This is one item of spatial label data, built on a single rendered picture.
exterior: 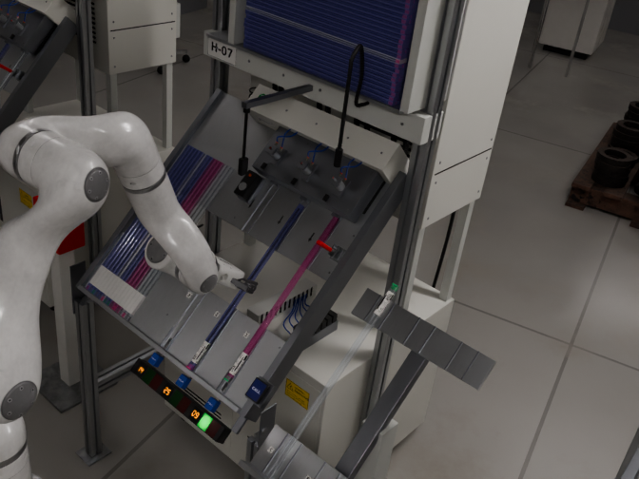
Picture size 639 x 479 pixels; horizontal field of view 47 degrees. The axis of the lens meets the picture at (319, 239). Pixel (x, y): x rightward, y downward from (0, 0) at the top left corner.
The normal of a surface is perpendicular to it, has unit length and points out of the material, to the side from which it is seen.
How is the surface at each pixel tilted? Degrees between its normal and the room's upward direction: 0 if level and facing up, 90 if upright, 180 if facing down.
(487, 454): 0
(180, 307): 44
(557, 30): 90
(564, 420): 0
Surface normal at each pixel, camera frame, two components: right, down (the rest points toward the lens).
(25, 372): 0.88, -0.08
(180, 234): 0.37, -0.12
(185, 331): -0.38, -0.39
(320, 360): 0.11, -0.85
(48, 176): -0.49, -0.04
